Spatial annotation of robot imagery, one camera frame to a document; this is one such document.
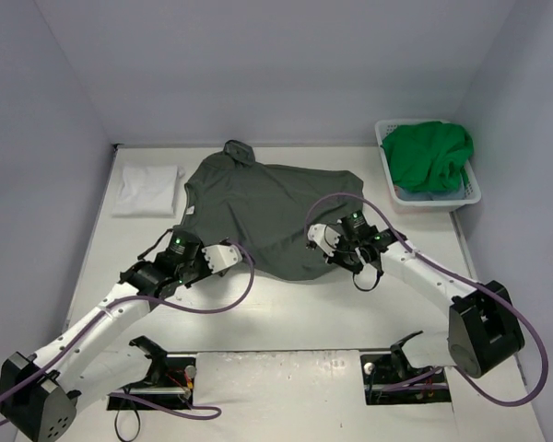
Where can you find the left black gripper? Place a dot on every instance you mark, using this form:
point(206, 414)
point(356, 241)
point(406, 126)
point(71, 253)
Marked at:
point(201, 270)

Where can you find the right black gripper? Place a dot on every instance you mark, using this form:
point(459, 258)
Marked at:
point(347, 260)

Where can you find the white t shirt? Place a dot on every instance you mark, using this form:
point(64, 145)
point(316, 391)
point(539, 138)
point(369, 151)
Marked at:
point(147, 191)

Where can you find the grey t shirt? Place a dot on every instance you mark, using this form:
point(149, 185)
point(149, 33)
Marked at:
point(263, 207)

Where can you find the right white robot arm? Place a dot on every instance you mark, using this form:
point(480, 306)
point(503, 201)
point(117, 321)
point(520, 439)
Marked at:
point(481, 330)

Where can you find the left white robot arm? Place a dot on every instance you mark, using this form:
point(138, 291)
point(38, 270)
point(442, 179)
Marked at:
point(41, 394)

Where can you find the light blue t shirt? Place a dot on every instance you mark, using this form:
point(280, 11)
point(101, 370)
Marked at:
point(421, 196)

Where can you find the green t shirt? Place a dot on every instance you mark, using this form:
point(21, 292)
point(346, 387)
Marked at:
point(428, 156)

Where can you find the white laundry basket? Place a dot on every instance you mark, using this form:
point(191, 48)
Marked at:
point(472, 190)

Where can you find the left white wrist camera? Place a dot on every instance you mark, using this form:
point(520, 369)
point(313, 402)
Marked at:
point(220, 258)

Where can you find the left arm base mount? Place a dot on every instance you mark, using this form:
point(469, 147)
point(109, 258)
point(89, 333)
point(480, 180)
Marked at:
point(173, 389)

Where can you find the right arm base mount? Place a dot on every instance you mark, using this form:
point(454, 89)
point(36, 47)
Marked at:
point(385, 383)

